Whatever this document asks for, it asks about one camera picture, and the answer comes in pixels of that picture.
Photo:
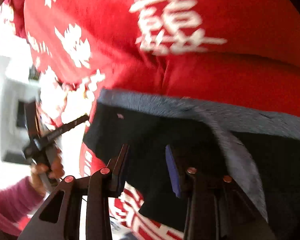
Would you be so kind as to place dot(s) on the black pants with blue trim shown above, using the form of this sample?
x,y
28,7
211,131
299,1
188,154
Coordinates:
x,y
260,150

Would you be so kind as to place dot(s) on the red sofa with white characters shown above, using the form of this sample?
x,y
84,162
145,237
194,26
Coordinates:
x,y
238,52

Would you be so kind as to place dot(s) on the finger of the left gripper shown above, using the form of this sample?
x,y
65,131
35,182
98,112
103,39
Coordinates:
x,y
66,127

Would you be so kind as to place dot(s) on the person's left hand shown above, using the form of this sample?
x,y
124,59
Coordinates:
x,y
56,171

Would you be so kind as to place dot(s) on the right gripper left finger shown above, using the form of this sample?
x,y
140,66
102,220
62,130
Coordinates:
x,y
59,216

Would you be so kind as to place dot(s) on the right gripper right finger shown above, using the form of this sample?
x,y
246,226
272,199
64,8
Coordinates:
x,y
217,208

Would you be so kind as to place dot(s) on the pink sleeved left forearm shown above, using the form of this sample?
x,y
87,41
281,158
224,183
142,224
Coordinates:
x,y
16,202

